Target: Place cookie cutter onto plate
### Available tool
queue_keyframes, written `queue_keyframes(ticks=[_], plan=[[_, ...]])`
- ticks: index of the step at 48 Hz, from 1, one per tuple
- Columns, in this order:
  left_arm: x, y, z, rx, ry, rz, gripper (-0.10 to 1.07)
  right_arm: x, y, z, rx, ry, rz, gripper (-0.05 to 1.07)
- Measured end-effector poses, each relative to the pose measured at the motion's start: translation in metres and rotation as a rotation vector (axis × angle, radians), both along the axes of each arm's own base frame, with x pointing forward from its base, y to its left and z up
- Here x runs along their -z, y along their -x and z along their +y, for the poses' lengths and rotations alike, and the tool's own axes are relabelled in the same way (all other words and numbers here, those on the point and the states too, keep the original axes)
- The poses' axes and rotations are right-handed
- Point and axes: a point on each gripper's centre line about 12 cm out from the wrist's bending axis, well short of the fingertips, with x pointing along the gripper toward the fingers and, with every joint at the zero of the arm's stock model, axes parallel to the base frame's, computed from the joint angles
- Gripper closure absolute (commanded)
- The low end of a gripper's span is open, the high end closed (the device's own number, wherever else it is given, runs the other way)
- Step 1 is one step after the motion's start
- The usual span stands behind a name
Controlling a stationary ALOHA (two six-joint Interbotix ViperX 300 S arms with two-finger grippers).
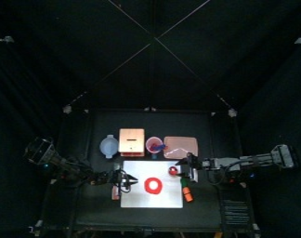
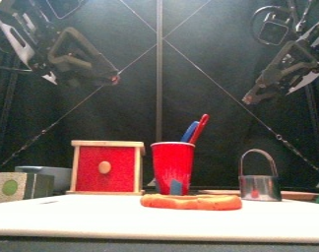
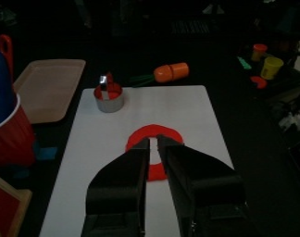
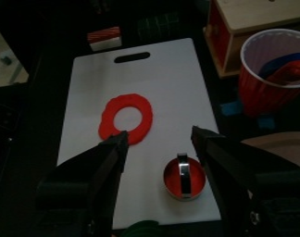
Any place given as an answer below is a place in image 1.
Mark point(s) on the red ball with black stripe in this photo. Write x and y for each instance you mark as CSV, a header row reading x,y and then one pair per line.
x,y
172,170

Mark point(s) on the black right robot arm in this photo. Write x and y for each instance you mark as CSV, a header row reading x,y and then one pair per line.
x,y
260,159

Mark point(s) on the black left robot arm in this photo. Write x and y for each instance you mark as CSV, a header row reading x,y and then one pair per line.
x,y
54,158

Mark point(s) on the pink rectangular tray plate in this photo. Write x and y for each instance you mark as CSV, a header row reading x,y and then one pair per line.
x,y
180,145

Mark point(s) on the red rectangular block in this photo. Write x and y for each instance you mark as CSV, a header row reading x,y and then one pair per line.
x,y
115,192

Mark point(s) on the white cutting board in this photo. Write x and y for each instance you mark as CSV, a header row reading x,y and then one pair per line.
x,y
136,198

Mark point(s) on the orange toy carrot green top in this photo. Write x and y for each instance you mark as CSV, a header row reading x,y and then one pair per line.
x,y
187,192

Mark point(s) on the small blue block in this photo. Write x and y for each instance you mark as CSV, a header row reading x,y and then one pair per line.
x,y
154,156

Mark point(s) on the blue toy piece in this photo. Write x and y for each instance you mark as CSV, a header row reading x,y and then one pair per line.
x,y
158,147

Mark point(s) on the light blue bowl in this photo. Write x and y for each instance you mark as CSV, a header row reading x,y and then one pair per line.
x,y
108,146

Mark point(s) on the pink cup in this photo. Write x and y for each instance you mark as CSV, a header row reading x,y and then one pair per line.
x,y
148,142

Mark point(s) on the wooden box with slot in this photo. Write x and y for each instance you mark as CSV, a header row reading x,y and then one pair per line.
x,y
131,141

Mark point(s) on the black panel white text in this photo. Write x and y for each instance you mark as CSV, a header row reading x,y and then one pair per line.
x,y
235,214

